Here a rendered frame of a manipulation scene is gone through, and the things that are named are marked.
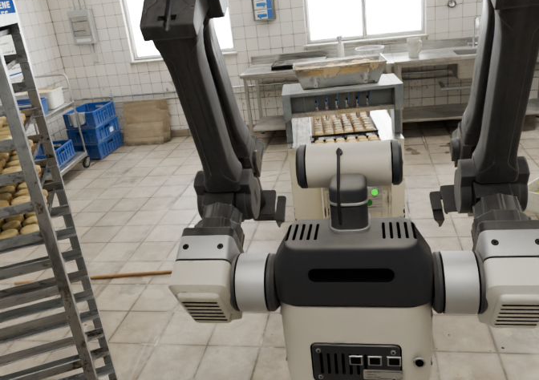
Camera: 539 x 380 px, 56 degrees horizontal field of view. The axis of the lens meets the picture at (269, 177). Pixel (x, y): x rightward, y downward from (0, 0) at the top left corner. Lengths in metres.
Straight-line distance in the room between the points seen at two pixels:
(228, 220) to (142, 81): 6.28
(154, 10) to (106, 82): 6.60
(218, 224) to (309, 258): 0.19
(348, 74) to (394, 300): 2.48
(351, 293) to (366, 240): 0.08
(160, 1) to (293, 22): 5.73
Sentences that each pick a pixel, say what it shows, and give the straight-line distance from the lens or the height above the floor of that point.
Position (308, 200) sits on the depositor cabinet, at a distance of 3.32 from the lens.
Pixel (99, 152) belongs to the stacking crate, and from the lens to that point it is 6.65.
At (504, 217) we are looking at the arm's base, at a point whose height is 1.46.
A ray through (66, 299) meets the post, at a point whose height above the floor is 1.03.
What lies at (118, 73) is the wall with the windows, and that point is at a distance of 7.21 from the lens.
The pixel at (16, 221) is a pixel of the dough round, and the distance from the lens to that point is 1.70.
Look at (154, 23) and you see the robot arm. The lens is 0.71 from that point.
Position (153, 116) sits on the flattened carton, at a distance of 6.93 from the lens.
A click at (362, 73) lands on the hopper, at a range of 3.16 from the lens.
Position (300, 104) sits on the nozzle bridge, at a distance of 3.20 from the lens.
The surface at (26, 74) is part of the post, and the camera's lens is 1.88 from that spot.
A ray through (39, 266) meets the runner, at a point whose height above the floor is 1.14.
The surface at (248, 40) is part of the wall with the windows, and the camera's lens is 6.56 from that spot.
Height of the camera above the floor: 1.82
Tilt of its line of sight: 21 degrees down
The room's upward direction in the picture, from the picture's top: 7 degrees counter-clockwise
